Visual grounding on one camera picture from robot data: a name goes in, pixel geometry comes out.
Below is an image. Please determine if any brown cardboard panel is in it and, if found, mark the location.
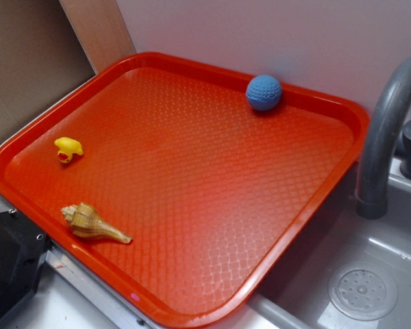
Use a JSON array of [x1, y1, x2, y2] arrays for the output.
[[0, 1, 94, 144]]

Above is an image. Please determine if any grey curved faucet spout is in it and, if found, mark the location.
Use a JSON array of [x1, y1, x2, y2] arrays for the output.
[[355, 57, 411, 219]]

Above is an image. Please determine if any red plastic tray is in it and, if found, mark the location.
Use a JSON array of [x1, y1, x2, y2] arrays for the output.
[[0, 53, 369, 328]]

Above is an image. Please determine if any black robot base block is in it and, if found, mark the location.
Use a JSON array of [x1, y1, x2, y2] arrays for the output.
[[0, 212, 49, 326]]

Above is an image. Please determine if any blue dimpled ball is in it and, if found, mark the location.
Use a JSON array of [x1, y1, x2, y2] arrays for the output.
[[245, 75, 282, 111]]

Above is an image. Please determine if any tan conch seashell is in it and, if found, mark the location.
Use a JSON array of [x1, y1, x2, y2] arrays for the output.
[[61, 202, 133, 244]]

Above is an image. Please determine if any yellow rubber duck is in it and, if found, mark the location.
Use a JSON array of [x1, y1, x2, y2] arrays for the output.
[[54, 137, 84, 164]]

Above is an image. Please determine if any light wooden board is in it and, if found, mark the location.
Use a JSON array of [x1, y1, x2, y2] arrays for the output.
[[60, 0, 136, 74]]

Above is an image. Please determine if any grey plastic sink basin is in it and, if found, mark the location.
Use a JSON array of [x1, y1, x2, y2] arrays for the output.
[[250, 160, 411, 329]]

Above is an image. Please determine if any round sink drain cover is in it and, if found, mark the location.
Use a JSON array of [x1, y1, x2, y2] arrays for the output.
[[328, 262, 398, 321]]

